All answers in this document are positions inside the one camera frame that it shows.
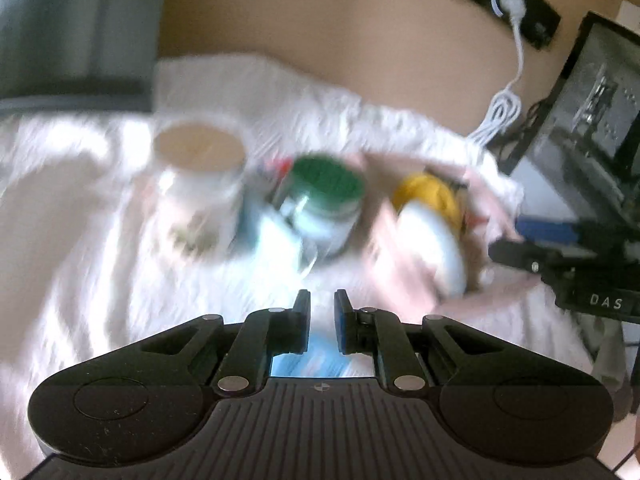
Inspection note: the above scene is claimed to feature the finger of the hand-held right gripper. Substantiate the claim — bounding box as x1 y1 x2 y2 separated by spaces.
488 239 592 277
516 216 640 257

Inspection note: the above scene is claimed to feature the black power strip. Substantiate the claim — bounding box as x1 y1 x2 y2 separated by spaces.
395 0 562 51

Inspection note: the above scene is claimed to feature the white cable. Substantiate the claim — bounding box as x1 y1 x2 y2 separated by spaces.
469 0 527 147

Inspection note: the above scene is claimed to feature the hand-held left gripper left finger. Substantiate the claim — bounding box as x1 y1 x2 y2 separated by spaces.
140 289 313 397

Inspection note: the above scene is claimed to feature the computer case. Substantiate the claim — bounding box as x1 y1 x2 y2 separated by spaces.
500 10 640 222

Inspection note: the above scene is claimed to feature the green-lidded glass jar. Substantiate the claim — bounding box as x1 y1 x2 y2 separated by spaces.
272 155 366 261

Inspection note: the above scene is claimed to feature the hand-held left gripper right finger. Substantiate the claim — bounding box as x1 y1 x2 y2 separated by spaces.
334 289 506 393

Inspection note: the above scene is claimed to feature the white rounded object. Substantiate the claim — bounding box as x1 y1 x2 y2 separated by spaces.
397 205 468 296

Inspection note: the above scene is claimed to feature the pink cardboard box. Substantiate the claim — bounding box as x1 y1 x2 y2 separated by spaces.
360 152 541 311

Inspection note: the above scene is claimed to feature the beige-lidded glass jar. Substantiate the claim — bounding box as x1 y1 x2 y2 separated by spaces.
152 120 248 261

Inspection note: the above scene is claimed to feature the blue face mask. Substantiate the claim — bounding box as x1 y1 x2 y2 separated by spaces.
240 195 375 379

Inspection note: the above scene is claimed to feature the yellow bunny toy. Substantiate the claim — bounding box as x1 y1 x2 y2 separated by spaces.
392 172 463 231

